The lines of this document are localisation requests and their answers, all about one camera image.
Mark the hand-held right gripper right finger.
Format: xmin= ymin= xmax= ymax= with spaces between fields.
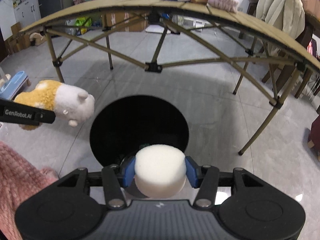
xmin=185 ymin=156 xmax=282 ymax=209

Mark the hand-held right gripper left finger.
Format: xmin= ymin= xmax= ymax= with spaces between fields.
xmin=40 ymin=156 xmax=137 ymax=210

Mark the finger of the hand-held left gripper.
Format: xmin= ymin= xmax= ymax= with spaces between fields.
xmin=0 ymin=99 xmax=56 ymax=125

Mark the yellow white plush toy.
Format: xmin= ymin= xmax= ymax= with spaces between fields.
xmin=14 ymin=79 xmax=95 ymax=131

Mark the white round sponge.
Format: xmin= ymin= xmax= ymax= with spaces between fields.
xmin=134 ymin=144 xmax=187 ymax=198

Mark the black trash bin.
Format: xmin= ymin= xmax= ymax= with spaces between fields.
xmin=89 ymin=95 xmax=190 ymax=198

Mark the blue pet feeder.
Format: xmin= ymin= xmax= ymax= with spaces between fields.
xmin=0 ymin=71 xmax=32 ymax=100

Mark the pink fluffy garment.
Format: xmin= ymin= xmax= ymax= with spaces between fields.
xmin=0 ymin=140 xmax=59 ymax=240

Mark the pile of small cardboard boxes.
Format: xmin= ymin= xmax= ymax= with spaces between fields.
xmin=4 ymin=22 xmax=32 ymax=55

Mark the beige plush item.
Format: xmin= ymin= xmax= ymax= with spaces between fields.
xmin=29 ymin=31 xmax=47 ymax=47

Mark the green food bag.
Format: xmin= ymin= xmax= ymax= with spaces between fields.
xmin=75 ymin=17 xmax=93 ymax=34

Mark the white base cabinet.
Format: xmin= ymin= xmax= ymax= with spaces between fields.
xmin=12 ymin=0 xmax=42 ymax=28

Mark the tan folding table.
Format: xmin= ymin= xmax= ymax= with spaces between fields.
xmin=19 ymin=0 xmax=320 ymax=156

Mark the large cardboard box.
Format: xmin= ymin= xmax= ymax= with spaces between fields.
xmin=102 ymin=11 xmax=149 ymax=32

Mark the maroon stool with blue seat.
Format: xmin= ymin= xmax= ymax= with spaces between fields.
xmin=307 ymin=116 xmax=320 ymax=162

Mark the tablet screen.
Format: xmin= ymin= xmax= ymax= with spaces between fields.
xmin=306 ymin=40 xmax=317 ymax=55

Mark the pink fluffy headband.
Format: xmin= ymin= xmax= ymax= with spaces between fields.
xmin=207 ymin=0 xmax=239 ymax=13

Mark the dark wooden table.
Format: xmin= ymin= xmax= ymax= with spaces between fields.
xmin=246 ymin=0 xmax=320 ymax=99

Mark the beige coat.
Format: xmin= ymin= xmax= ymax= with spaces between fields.
xmin=255 ymin=0 xmax=307 ymax=39

